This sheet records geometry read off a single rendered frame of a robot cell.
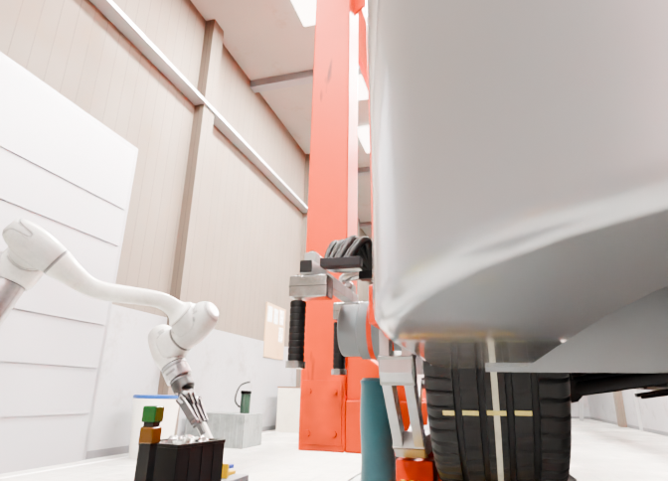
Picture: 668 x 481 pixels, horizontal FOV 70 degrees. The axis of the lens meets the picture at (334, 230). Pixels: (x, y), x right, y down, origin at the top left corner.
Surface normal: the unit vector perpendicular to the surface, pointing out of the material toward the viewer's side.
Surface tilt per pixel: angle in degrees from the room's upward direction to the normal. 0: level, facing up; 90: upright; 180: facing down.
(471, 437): 131
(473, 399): 118
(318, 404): 90
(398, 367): 90
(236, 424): 90
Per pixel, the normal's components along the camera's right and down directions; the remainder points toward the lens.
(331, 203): -0.29, -0.32
